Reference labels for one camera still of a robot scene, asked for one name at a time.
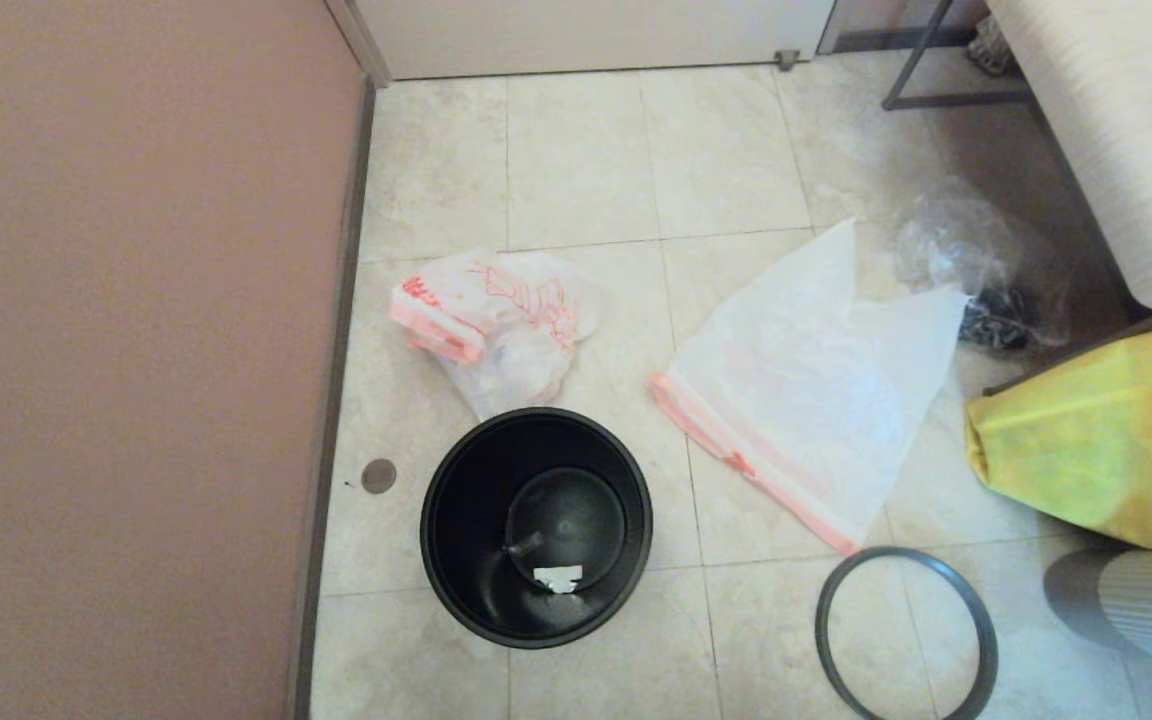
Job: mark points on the black crumpled item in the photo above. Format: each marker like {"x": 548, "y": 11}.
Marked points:
{"x": 991, "y": 320}

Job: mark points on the white door frame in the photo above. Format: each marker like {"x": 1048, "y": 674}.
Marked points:
{"x": 361, "y": 45}

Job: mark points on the yellow fabric bag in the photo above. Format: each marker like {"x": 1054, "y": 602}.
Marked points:
{"x": 1086, "y": 440}

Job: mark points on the white red-printed trash bag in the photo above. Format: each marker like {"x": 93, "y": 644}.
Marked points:
{"x": 506, "y": 310}

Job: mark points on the white door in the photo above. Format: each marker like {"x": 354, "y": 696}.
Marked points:
{"x": 586, "y": 30}

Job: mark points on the white ribbed table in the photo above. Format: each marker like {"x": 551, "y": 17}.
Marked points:
{"x": 1136, "y": 120}

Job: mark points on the dark metal table frame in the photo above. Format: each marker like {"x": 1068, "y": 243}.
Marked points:
{"x": 956, "y": 100}

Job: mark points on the small metal door stop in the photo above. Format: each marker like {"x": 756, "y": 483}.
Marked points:
{"x": 787, "y": 60}

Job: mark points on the crumpled clear plastic bag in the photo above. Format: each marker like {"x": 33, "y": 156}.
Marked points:
{"x": 946, "y": 240}

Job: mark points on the round metal floor drain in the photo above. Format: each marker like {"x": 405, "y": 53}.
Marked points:
{"x": 379, "y": 476}

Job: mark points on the grey cloth bundle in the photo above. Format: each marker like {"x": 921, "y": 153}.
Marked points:
{"x": 988, "y": 48}

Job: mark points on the black round trash bin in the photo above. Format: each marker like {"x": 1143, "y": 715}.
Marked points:
{"x": 466, "y": 560}

